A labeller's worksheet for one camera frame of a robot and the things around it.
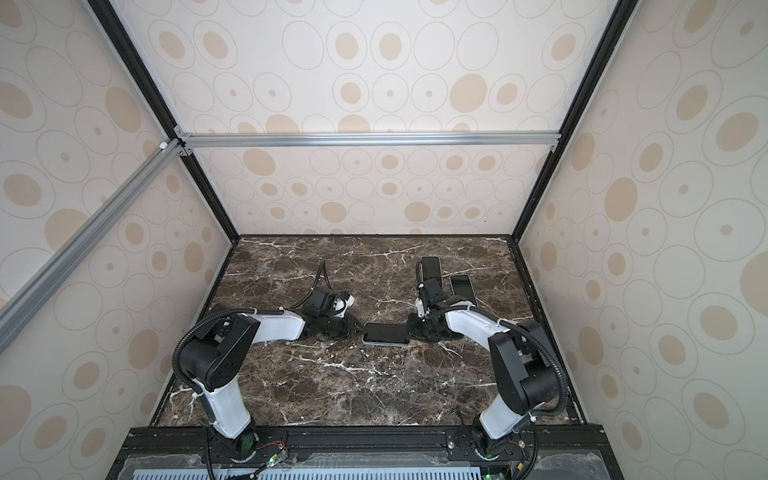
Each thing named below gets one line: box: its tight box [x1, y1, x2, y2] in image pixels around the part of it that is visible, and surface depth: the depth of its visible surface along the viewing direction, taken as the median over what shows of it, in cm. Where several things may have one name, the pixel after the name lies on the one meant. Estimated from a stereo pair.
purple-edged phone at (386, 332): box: [364, 323, 410, 343], surface depth 94 cm
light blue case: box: [362, 334, 410, 347], surface depth 92 cm
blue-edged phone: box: [450, 274, 478, 306], surface depth 107 cm
